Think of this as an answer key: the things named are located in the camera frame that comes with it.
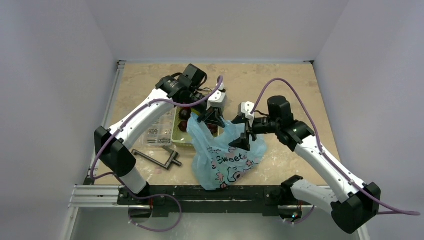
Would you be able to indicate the clear plastic screw box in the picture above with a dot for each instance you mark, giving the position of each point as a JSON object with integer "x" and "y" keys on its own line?
{"x": 157, "y": 130}

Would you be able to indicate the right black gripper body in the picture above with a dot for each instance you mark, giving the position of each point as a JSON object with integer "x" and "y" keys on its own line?
{"x": 249, "y": 129}

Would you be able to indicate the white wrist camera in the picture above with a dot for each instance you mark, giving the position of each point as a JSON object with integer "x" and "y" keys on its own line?
{"x": 218, "y": 99}
{"x": 246, "y": 112}

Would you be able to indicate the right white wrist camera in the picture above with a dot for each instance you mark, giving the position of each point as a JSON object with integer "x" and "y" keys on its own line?
{"x": 246, "y": 112}

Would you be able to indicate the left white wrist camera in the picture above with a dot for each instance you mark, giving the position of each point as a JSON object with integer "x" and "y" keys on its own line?
{"x": 218, "y": 99}

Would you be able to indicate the dark fake plum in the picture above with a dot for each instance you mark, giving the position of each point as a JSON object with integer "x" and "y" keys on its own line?
{"x": 185, "y": 114}
{"x": 182, "y": 126}

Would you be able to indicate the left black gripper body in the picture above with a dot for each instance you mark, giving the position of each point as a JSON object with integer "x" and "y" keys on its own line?
{"x": 195, "y": 97}

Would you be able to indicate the dark fake plum upper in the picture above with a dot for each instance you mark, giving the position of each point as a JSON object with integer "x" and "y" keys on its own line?
{"x": 185, "y": 114}

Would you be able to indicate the light blue plastic bag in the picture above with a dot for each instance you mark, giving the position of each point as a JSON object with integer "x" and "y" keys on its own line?
{"x": 216, "y": 165}

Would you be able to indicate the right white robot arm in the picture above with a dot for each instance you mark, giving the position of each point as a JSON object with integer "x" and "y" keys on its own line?
{"x": 349, "y": 199}

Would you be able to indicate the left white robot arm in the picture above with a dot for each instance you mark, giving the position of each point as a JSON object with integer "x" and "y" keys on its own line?
{"x": 113, "y": 144}

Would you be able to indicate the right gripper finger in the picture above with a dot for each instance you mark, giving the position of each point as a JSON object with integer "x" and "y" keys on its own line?
{"x": 243, "y": 142}
{"x": 239, "y": 119}

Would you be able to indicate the pale green plastic basket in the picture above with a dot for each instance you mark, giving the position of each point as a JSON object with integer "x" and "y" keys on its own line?
{"x": 177, "y": 137}

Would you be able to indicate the dark fake plum lower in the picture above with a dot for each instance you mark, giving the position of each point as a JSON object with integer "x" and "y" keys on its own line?
{"x": 182, "y": 126}

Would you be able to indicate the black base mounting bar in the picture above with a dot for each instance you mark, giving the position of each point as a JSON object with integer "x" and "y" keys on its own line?
{"x": 266, "y": 200}

